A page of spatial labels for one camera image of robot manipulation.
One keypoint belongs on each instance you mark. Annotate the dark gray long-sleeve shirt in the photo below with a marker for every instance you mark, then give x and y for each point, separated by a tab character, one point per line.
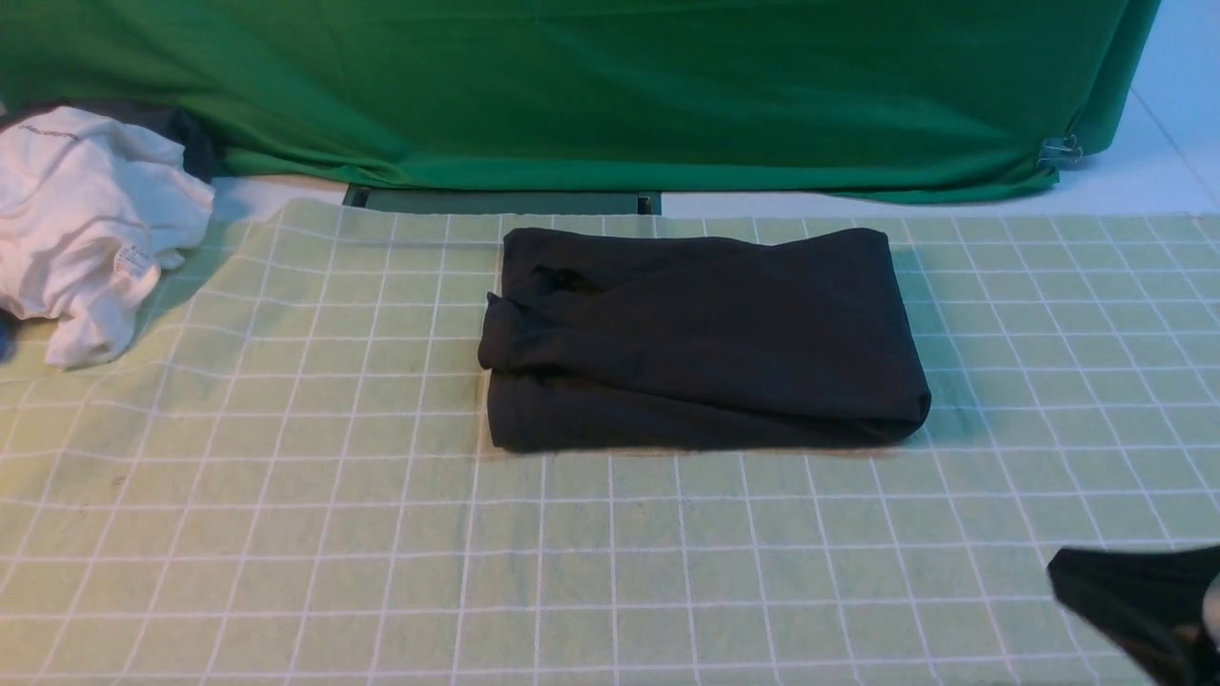
699	344

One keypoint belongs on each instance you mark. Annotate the black robot arm right side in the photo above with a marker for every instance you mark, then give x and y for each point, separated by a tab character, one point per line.
1159	608

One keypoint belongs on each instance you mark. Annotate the dark garment behind white shirt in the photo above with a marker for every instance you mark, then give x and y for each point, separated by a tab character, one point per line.
175	124

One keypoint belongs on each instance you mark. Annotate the crumpled white shirt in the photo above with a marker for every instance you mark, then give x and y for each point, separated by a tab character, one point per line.
93	211

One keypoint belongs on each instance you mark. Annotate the dark green base bar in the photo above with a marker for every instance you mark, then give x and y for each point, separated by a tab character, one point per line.
475	202

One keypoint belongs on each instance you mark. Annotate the light green grid tablecloth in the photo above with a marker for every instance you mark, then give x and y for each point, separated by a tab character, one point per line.
287	479

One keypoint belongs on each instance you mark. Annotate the green backdrop cloth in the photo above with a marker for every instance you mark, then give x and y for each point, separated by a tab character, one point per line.
907	102

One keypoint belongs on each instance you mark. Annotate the metal binder clip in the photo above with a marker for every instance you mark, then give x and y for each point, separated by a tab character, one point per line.
1055	153

